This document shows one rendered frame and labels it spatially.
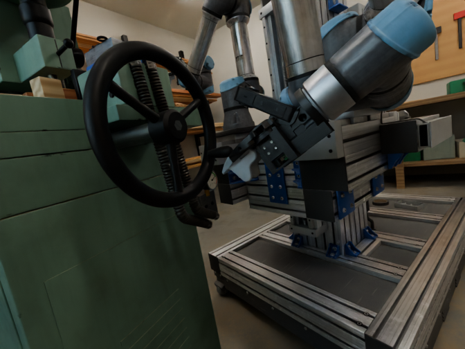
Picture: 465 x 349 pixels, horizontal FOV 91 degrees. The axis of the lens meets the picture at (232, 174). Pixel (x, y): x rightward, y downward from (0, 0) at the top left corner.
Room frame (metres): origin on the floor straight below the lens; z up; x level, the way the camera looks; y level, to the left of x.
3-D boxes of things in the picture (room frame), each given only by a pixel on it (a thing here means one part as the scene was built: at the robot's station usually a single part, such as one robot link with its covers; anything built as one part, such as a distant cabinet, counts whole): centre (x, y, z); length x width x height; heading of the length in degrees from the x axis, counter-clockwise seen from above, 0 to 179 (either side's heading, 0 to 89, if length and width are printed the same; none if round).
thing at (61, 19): (0.84, 0.50, 1.23); 0.09 x 0.08 x 0.15; 59
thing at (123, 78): (0.55, 0.20, 0.91); 0.15 x 0.14 x 0.09; 149
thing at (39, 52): (0.62, 0.41, 1.03); 0.14 x 0.07 x 0.09; 59
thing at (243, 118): (1.10, -0.07, 0.87); 0.15 x 0.15 x 0.10
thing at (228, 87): (1.11, -0.07, 0.98); 0.13 x 0.12 x 0.14; 141
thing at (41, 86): (0.47, 0.32, 0.92); 0.04 x 0.03 x 0.04; 157
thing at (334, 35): (0.71, -0.37, 0.98); 0.13 x 0.12 x 0.14; 50
